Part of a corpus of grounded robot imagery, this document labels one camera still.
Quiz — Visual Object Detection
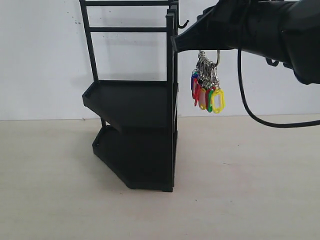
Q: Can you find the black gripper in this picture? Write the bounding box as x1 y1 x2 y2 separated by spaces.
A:
171 0 251 52

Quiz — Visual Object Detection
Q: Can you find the colourful key tag bunch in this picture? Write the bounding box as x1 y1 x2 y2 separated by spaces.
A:
190 50 225 114

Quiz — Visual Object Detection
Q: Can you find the black two-tier storage rack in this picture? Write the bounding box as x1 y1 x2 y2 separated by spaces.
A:
79 0 181 193

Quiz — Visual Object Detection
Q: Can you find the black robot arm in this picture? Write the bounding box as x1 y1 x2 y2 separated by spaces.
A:
171 0 320 85

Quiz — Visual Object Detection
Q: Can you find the black cable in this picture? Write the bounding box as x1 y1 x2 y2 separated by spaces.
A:
236 47 320 129

